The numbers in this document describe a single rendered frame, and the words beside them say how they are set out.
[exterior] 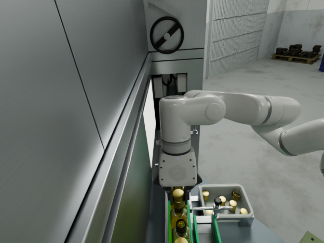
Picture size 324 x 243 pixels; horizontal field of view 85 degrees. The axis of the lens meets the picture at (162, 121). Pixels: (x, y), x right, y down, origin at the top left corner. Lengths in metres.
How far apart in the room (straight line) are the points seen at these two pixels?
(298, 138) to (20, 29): 0.65
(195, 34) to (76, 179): 1.13
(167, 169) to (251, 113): 0.27
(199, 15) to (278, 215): 1.78
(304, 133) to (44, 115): 0.61
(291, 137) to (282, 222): 1.46
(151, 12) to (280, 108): 0.94
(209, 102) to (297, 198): 1.95
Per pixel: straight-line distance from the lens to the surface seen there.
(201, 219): 0.86
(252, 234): 1.03
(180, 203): 0.55
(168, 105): 0.39
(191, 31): 1.26
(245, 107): 0.52
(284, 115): 0.57
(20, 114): 0.21
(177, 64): 1.29
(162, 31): 1.25
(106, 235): 0.37
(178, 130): 0.41
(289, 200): 2.23
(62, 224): 0.28
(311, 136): 0.63
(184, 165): 0.46
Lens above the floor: 1.64
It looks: 33 degrees down
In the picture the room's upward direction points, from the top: 5 degrees counter-clockwise
